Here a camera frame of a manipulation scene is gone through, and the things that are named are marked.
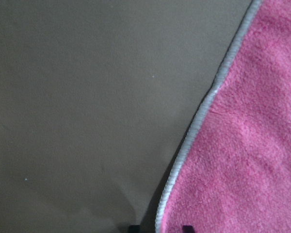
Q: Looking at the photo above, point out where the pink towel with white edge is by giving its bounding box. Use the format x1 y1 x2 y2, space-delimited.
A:
155 0 291 233

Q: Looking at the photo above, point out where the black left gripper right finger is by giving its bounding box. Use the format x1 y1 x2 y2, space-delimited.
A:
182 225 193 233

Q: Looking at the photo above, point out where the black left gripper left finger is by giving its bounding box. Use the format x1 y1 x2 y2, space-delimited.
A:
129 225 140 233

